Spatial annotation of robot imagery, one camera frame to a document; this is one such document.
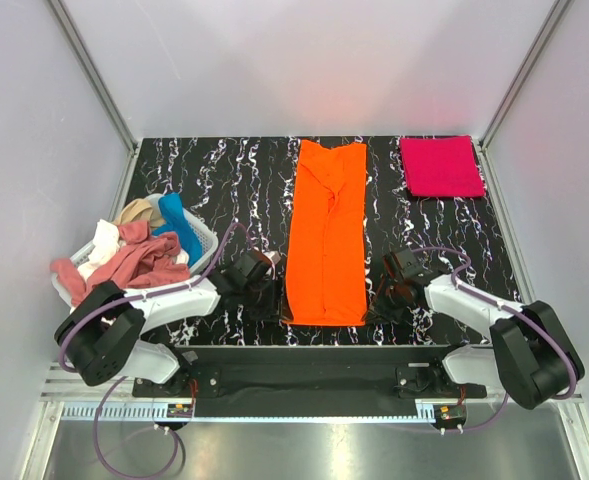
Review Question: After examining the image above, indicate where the orange t shirt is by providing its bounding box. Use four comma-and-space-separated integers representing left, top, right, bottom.
285, 140, 367, 327

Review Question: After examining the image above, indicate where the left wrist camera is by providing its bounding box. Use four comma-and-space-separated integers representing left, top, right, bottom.
264, 251, 281, 265

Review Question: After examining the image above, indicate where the blue t shirt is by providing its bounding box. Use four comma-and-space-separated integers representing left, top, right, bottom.
152, 193, 202, 261

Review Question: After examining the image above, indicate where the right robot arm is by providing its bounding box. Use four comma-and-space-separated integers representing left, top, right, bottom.
364, 249, 585, 410

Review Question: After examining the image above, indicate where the white t shirt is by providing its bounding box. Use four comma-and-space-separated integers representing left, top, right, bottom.
76, 218, 190, 281

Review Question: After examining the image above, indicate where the folded magenta t shirt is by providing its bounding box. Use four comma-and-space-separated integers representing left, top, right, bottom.
399, 136, 485, 198

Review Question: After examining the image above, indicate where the slotted cable duct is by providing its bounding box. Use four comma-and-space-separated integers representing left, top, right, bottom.
61, 402, 193, 422

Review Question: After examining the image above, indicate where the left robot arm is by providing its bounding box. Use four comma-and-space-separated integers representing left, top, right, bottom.
54, 249, 282, 396

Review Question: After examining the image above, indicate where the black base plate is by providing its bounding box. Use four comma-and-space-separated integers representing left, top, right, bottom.
133, 346, 486, 421

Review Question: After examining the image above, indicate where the beige t shirt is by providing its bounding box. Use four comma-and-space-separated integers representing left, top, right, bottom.
112, 198, 166, 230

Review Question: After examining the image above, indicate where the dusty pink t shirt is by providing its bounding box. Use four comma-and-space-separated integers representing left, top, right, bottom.
50, 232, 191, 307

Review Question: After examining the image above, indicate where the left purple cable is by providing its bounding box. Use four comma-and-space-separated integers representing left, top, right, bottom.
59, 222, 260, 476

